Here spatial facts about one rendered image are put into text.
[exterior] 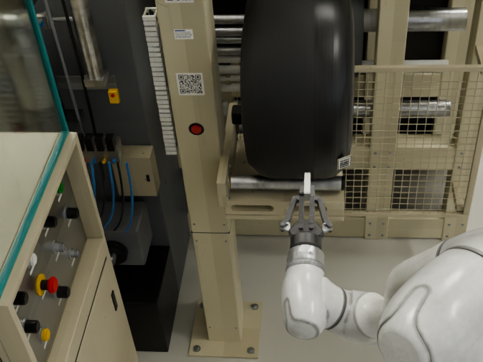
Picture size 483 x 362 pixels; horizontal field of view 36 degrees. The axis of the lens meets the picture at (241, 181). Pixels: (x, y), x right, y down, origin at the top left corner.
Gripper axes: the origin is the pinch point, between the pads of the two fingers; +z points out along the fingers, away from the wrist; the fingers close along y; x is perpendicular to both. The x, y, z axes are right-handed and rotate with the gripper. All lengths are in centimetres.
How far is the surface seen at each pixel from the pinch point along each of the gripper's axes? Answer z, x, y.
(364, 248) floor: 65, 122, -22
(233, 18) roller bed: 72, 3, 25
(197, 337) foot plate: 16, 114, 44
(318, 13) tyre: 34.8, -27.3, -2.2
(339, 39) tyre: 28.0, -24.2, -7.7
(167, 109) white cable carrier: 31, 4, 41
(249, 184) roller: 19.7, 23.8, 17.8
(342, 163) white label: 13.2, 6.1, -9.2
